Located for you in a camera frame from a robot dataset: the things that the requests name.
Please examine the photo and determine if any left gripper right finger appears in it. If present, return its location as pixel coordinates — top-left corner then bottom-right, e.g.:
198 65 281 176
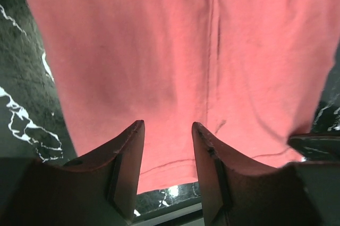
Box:
192 122 339 225

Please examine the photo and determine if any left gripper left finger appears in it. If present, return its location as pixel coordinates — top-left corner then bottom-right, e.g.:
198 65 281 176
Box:
1 120 145 225

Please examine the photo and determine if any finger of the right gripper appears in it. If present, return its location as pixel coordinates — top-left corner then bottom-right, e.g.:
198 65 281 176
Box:
287 133 339 161

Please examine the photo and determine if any salmon pink t-shirt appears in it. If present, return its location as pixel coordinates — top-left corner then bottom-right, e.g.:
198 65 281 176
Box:
27 0 339 193

